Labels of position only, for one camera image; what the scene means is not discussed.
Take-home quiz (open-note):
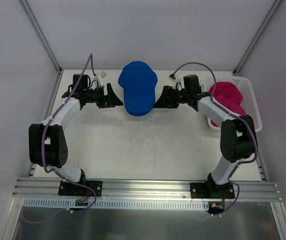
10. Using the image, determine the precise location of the pink cap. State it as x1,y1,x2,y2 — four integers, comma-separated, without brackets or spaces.
213,81,246,116

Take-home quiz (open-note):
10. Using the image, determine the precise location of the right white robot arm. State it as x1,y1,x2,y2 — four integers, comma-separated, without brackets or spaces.
154,74,258,199

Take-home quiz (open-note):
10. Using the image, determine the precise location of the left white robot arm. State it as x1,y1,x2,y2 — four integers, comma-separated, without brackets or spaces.
28,71,123,197

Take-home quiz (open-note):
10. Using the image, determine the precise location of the white plastic basket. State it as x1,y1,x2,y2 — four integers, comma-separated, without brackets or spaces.
217,76,262,132

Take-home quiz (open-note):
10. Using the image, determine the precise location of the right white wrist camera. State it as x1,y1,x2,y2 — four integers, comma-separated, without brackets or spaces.
169,73,182,90

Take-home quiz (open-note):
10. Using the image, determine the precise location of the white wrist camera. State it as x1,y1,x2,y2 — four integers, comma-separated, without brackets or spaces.
92,71,107,88
169,73,182,90

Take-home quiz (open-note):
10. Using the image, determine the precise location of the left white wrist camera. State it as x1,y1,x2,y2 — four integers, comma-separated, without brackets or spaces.
92,71,107,88

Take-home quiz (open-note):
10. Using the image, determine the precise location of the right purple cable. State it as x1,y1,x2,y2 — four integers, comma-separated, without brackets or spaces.
172,61,260,220

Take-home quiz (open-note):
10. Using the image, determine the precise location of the purple cable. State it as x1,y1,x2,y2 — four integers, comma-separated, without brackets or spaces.
172,61,260,220
20,53,97,224

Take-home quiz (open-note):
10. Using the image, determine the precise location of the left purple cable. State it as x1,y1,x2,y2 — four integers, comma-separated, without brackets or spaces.
20,53,97,224

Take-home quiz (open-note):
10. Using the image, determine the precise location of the right aluminium frame post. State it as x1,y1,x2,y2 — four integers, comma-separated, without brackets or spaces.
232,0,283,76

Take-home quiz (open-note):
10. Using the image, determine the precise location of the aluminium frame post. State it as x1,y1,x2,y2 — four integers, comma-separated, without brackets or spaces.
232,0,283,76
18,0,62,73

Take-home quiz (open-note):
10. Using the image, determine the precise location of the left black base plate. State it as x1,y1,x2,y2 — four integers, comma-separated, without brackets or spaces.
58,180,103,197

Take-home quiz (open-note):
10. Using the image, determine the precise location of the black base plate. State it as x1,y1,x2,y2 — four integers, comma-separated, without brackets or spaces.
190,181,235,200
58,180,103,197

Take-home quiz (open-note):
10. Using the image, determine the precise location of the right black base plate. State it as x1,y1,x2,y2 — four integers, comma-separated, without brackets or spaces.
190,181,235,200

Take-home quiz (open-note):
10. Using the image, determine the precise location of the aluminium mounting rail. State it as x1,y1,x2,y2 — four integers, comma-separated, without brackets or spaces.
12,177,283,202

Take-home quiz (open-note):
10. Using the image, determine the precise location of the left aluminium frame post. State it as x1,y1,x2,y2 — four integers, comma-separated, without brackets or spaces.
18,0,62,73

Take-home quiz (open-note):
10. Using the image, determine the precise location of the white slotted cable duct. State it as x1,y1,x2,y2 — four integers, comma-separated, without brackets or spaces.
22,197,209,211

